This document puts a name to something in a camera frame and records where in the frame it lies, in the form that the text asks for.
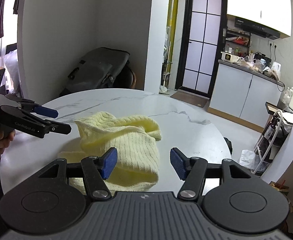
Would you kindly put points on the white kitchen cabinet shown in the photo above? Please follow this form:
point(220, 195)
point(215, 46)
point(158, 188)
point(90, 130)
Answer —
point(276, 14)
point(240, 95)

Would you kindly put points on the black framed glass door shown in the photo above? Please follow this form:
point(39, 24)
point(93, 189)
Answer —
point(201, 44)

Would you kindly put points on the white upper kitchen cabinet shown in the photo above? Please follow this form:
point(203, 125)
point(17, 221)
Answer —
point(276, 14)

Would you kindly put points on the black spice shelf rack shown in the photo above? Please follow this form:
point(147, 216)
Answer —
point(236, 42)

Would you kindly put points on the wooden chair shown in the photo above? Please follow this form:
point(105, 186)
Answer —
point(131, 78)

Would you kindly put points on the brown door mat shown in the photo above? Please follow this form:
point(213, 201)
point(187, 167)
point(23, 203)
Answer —
point(191, 99)

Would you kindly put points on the dark glass bottle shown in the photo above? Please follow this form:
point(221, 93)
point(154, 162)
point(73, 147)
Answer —
point(271, 127)

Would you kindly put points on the pale yellow knitted towel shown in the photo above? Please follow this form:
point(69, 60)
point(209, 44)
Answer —
point(134, 137)

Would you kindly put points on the yellow vertical pipe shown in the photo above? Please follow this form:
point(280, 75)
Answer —
point(169, 42)

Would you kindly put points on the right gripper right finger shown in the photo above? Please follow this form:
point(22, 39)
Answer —
point(190, 170)

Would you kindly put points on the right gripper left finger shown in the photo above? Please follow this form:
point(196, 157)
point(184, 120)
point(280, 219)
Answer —
point(95, 171)

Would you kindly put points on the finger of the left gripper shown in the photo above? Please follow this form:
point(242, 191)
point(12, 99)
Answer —
point(21, 120)
point(31, 107)

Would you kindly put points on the black range hood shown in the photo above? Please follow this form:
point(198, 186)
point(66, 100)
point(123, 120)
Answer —
point(256, 28)

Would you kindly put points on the dark bag on chair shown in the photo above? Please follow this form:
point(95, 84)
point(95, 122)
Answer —
point(99, 68)

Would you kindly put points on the white countertop appliance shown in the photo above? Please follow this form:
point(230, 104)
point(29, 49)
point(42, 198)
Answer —
point(229, 57)

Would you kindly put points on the white lower kitchen cabinet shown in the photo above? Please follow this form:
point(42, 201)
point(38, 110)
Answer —
point(240, 95)

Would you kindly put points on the white rolling cart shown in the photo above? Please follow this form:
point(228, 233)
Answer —
point(266, 150)

